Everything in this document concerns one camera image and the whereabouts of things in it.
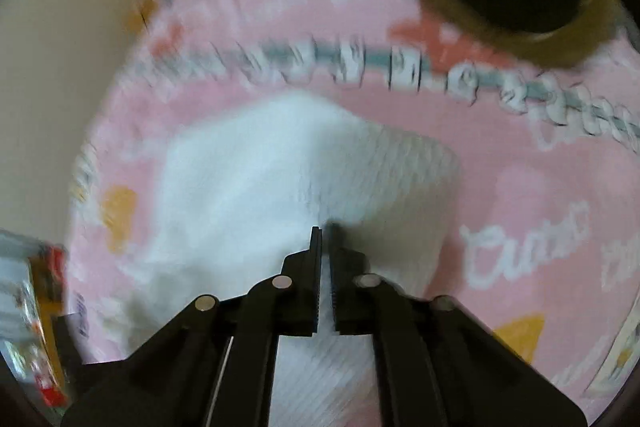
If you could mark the pink printed bed blanket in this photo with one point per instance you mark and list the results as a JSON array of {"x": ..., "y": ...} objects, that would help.
[{"x": 500, "y": 187}]

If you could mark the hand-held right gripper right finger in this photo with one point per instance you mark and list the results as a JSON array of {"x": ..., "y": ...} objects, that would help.
[{"x": 334, "y": 302}]

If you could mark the white zip hoodie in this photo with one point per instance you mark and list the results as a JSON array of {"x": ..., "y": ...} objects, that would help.
[{"x": 250, "y": 187}]

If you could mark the colourful printed box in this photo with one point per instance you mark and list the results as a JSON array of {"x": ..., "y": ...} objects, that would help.
[{"x": 35, "y": 307}]

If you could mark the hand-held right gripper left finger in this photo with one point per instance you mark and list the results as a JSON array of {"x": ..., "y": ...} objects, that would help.
[{"x": 316, "y": 287}]

